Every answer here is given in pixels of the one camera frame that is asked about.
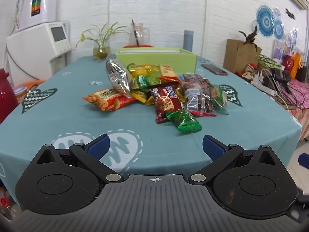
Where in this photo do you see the brown cardboard box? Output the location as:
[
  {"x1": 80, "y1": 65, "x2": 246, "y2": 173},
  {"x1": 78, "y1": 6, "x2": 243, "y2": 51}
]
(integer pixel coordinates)
[{"x1": 222, "y1": 39, "x2": 262, "y2": 74}]

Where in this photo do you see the dark red potted plant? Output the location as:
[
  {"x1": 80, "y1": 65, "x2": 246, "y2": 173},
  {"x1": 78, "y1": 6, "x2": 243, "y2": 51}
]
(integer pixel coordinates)
[{"x1": 239, "y1": 26, "x2": 259, "y2": 51}]

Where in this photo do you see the dark smartphone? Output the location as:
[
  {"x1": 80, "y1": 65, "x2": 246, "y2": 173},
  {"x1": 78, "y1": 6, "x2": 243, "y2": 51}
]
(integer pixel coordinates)
[{"x1": 201, "y1": 63, "x2": 228, "y2": 75}]

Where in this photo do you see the grey-blue tumbler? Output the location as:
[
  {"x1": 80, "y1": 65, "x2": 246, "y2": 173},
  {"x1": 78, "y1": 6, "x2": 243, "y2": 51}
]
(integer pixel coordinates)
[{"x1": 184, "y1": 30, "x2": 194, "y2": 52}]

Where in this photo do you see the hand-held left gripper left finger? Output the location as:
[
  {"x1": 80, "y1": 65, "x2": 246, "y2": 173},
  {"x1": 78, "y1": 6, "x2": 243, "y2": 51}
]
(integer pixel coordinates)
[{"x1": 32, "y1": 134, "x2": 125, "y2": 184}]

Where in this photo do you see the red thermos jug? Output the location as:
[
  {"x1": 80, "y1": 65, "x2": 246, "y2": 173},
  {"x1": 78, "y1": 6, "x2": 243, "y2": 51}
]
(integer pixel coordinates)
[{"x1": 0, "y1": 68, "x2": 18, "y2": 124}]

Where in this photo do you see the glass vase with plant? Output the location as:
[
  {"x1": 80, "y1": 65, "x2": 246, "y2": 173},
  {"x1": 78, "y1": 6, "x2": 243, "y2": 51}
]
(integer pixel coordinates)
[{"x1": 75, "y1": 22, "x2": 131, "y2": 62}]

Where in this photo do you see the orange plastic stool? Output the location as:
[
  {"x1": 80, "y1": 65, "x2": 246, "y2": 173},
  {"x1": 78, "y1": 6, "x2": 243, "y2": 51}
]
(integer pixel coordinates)
[{"x1": 13, "y1": 79, "x2": 46, "y2": 102}]

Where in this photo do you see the white purple water purifier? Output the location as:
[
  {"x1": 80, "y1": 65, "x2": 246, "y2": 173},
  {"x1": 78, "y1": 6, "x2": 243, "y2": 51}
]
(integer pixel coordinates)
[{"x1": 15, "y1": 0, "x2": 58, "y2": 32}]

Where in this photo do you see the orange peanut snack packet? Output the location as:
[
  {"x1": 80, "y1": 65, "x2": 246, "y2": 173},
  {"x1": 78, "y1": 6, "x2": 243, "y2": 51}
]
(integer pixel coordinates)
[{"x1": 82, "y1": 89, "x2": 137, "y2": 112}]

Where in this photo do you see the teal printed tablecloth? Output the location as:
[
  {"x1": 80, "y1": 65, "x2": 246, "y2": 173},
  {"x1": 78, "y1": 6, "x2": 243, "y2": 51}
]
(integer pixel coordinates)
[{"x1": 0, "y1": 54, "x2": 302, "y2": 206}]

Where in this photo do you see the clear bag of brown snacks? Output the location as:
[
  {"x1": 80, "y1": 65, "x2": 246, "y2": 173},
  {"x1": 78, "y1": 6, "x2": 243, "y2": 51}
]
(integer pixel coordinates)
[{"x1": 181, "y1": 73, "x2": 213, "y2": 95}]

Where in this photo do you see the small yellow candy packet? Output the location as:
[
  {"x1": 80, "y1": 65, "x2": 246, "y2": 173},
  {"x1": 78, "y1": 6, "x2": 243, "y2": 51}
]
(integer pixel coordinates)
[{"x1": 130, "y1": 89, "x2": 154, "y2": 105}]

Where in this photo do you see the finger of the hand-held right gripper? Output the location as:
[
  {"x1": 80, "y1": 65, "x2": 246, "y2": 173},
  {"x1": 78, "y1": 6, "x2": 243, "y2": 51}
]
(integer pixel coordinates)
[{"x1": 298, "y1": 153, "x2": 309, "y2": 168}]

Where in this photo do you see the glass pitcher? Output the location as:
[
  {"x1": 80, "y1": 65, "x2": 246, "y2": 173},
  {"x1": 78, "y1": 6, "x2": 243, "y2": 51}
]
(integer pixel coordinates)
[{"x1": 129, "y1": 19, "x2": 150, "y2": 47}]

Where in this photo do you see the white power strip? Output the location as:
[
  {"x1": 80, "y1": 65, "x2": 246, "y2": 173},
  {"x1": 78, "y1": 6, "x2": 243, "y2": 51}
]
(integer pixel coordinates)
[{"x1": 251, "y1": 81, "x2": 277, "y2": 96}]

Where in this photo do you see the green cardboard box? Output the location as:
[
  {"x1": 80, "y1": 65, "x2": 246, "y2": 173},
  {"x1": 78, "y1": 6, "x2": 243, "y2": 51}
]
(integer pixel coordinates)
[{"x1": 116, "y1": 48, "x2": 198, "y2": 74}]

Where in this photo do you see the green-edged clear cookie packet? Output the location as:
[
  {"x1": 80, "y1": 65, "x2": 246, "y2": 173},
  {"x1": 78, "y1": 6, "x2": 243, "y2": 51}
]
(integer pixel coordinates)
[{"x1": 210, "y1": 83, "x2": 228, "y2": 115}]

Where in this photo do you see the yellow snack packet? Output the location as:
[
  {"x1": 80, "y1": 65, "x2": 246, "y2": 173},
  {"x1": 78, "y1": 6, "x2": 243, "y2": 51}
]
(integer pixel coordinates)
[{"x1": 127, "y1": 63, "x2": 161, "y2": 78}]

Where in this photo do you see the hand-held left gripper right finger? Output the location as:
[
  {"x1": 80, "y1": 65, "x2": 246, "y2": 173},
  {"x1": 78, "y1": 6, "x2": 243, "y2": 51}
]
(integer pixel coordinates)
[{"x1": 188, "y1": 135, "x2": 281, "y2": 185}]

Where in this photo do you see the brown cookie packet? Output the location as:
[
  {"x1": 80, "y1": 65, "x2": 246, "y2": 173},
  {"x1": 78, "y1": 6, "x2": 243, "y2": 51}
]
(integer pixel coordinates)
[{"x1": 148, "y1": 83, "x2": 184, "y2": 124}]

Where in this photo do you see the small blue paper fan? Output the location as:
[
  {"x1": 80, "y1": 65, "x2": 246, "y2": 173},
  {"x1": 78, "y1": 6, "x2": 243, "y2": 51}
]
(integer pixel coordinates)
[{"x1": 274, "y1": 19, "x2": 285, "y2": 39}]

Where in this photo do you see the green triangular snack packet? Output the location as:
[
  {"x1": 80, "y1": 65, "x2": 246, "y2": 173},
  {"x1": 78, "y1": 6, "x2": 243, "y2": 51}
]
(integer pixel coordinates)
[{"x1": 165, "y1": 110, "x2": 202, "y2": 133}]

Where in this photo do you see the white machine with screen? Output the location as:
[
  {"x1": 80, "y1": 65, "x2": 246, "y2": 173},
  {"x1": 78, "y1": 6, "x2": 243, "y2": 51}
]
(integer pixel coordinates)
[{"x1": 6, "y1": 22, "x2": 71, "y2": 87}]

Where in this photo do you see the red plastic basin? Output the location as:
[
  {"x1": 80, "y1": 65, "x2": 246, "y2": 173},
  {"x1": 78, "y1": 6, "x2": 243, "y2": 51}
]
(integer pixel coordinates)
[{"x1": 123, "y1": 44, "x2": 154, "y2": 49}]

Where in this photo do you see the clear packet with white label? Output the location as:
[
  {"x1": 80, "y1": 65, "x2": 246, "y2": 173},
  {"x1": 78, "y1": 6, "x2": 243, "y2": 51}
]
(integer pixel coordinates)
[{"x1": 185, "y1": 88, "x2": 216, "y2": 118}]

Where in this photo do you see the large blue paper fan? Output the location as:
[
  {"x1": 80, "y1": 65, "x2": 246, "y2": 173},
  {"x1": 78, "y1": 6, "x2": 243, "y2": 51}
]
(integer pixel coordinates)
[{"x1": 256, "y1": 5, "x2": 275, "y2": 37}]

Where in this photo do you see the red jar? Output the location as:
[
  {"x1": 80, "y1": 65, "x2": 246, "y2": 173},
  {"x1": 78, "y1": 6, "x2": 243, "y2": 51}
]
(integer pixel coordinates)
[{"x1": 283, "y1": 55, "x2": 294, "y2": 79}]

